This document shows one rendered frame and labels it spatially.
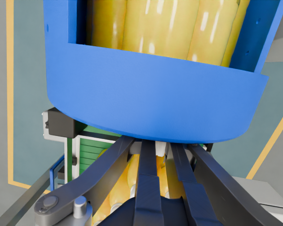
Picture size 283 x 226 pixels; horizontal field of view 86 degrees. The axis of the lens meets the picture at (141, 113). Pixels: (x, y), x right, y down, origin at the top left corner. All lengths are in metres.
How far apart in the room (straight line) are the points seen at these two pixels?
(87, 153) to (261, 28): 0.53
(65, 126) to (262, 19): 0.43
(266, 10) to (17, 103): 1.86
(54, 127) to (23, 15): 1.40
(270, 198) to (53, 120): 0.53
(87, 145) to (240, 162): 1.57
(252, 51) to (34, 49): 1.60
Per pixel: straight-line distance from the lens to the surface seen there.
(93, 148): 0.55
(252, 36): 0.29
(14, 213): 0.69
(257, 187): 0.49
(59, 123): 0.43
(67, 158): 0.50
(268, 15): 0.28
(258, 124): 1.73
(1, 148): 2.26
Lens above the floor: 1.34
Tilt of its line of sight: 72 degrees down
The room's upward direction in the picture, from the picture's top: 167 degrees counter-clockwise
